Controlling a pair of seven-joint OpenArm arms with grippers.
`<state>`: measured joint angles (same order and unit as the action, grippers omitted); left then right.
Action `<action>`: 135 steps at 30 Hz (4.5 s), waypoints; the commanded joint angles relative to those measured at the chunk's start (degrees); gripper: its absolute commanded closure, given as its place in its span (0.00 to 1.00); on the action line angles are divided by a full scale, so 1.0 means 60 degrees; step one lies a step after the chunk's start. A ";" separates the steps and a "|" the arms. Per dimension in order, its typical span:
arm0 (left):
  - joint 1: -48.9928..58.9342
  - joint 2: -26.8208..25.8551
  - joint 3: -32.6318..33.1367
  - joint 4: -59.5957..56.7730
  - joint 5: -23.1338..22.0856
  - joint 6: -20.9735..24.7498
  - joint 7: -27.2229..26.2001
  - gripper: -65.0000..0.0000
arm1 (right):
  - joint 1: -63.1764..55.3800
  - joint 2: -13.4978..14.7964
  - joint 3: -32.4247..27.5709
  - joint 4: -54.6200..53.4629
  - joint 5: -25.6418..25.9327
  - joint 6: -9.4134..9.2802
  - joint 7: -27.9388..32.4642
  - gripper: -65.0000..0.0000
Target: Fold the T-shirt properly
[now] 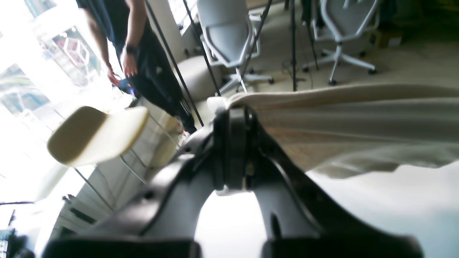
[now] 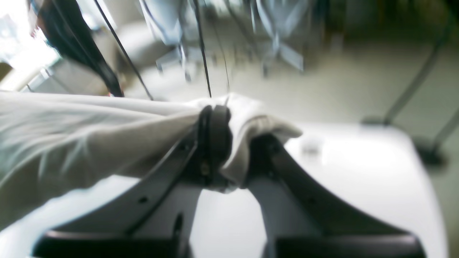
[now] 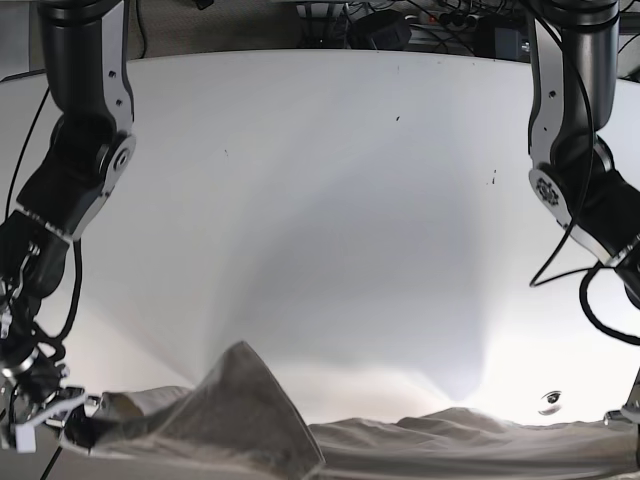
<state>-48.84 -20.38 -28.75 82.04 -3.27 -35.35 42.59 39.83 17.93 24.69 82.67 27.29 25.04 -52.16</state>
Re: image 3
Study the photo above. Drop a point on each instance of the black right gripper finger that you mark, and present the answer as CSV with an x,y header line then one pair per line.
x,y
80,429

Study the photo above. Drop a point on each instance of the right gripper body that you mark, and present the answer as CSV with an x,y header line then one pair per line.
x,y
53,412

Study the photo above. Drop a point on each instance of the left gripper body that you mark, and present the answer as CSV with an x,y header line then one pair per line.
x,y
630,410

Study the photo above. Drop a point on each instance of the beige grey T-shirt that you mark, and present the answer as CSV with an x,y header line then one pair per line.
x,y
240,420

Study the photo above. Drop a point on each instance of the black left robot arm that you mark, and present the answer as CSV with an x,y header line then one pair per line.
x,y
573,55

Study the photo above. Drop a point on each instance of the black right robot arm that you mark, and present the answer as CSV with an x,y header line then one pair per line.
x,y
85,52

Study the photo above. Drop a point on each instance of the right silver table grommet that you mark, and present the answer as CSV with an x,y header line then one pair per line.
x,y
550,403

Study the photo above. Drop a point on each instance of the black power adapter box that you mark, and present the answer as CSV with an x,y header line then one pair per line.
x,y
382,30

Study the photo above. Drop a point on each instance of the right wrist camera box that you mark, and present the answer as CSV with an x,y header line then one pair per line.
x,y
25,438

